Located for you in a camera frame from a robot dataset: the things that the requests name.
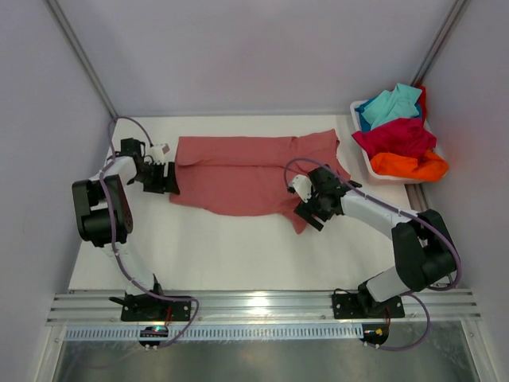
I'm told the right side aluminium rail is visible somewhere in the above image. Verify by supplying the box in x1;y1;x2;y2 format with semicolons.
405;184;457;292

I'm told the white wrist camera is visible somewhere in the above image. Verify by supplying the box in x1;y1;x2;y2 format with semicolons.
288;174;313;203
146;143;170;165

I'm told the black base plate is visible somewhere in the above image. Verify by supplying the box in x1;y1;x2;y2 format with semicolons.
118;294;191;322
331;288;406;319

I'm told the orange t shirt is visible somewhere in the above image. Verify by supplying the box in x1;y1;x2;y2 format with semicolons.
370;150;449;181

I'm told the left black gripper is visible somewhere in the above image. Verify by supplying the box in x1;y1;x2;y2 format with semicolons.
132;160;180;194

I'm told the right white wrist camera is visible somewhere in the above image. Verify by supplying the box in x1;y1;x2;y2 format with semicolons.
288;174;313;203

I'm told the slotted grey cable duct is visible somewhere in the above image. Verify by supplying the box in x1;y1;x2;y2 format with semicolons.
63;322;362;342

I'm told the corner aluminium post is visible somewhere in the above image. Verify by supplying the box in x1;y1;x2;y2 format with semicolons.
43;0;118;118
411;0;471;87

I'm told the left corner aluminium post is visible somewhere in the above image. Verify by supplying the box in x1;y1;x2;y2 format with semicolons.
43;0;118;118

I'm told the left black controller board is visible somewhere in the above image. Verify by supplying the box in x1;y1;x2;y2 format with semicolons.
138;325;169;348

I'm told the white plastic bin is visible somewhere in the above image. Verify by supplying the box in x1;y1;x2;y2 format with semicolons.
349;99;423;185

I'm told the teal t shirt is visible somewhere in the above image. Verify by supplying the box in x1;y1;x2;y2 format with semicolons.
354;83;424;133

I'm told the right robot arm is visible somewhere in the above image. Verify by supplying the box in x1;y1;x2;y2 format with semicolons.
287;166;460;318

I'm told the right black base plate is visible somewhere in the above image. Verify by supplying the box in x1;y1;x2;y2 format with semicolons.
331;288;406;319

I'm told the aluminium front rail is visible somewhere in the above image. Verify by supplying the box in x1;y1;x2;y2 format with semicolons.
46;289;481;325

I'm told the aluminium rail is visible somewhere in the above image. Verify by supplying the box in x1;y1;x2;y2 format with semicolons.
46;289;481;325
405;184;457;292

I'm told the right black controller board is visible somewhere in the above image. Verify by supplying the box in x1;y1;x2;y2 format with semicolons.
360;323;389;347

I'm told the red t shirt in bin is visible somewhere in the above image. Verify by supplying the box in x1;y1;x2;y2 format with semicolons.
416;85;427;122

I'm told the salmon pink t shirt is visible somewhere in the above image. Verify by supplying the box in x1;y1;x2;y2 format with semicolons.
169;130;350;233

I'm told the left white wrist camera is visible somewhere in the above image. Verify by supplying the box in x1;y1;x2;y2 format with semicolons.
146;143;170;165

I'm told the right corner aluminium post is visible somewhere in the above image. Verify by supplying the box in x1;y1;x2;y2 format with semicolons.
411;0;471;87

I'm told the black controller board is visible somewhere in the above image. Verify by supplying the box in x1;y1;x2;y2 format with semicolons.
138;325;169;348
360;323;389;347

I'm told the crimson red t shirt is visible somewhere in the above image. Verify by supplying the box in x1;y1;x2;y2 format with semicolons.
352;118;437;159

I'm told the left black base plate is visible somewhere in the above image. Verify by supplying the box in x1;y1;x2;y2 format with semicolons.
118;294;191;322

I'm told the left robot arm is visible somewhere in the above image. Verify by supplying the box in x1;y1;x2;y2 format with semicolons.
72;138;188;322

